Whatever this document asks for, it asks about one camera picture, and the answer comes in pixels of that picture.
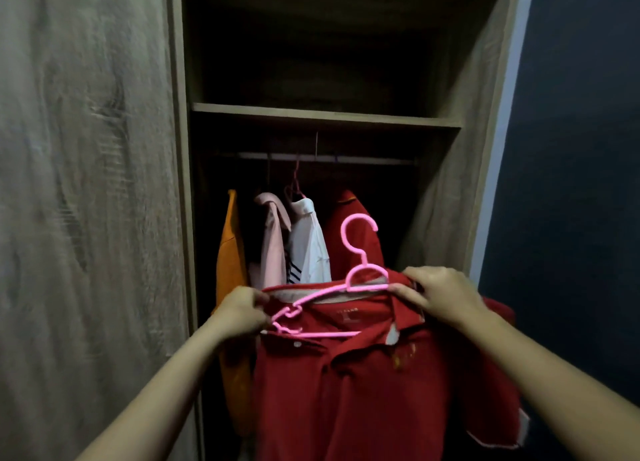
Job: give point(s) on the person's left hand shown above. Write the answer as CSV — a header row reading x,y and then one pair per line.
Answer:
x,y
240,315

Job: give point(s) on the person's right hand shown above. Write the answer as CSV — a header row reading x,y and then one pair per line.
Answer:
x,y
445,295

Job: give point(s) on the orange t-shirt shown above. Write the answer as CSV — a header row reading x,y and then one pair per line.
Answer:
x,y
230,265

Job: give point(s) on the pink shirt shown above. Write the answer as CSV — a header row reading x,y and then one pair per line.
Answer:
x,y
274,250

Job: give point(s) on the white striped shirt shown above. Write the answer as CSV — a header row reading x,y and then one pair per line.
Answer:
x,y
307,245

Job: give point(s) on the wooden wardrobe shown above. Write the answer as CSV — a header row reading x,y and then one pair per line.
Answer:
x,y
85,175

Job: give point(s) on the person's right forearm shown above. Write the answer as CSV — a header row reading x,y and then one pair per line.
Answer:
x,y
560,385

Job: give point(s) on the person's left forearm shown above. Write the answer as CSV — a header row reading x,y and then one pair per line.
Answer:
x,y
155,405

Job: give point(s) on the thin metal rail support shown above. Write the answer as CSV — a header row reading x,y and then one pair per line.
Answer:
x,y
316,148

